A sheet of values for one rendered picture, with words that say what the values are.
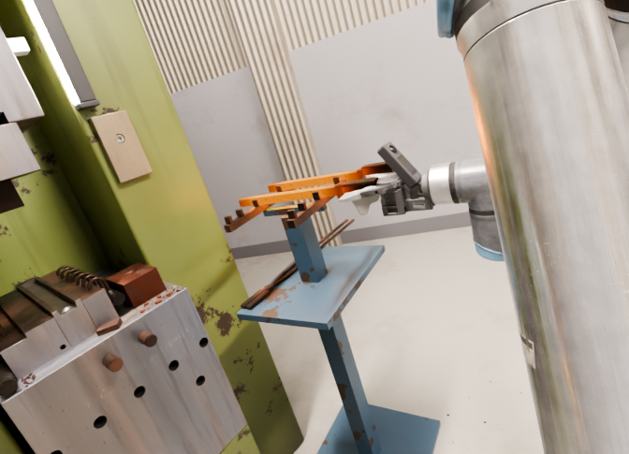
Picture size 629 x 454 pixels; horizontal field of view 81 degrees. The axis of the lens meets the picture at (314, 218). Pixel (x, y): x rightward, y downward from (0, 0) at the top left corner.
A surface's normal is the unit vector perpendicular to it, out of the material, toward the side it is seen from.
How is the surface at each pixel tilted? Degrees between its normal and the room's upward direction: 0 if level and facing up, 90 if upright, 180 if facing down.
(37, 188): 90
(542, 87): 64
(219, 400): 90
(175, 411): 90
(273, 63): 90
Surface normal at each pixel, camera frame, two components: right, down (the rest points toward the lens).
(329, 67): -0.28, 0.38
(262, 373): 0.73, 0.00
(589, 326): -0.58, -0.02
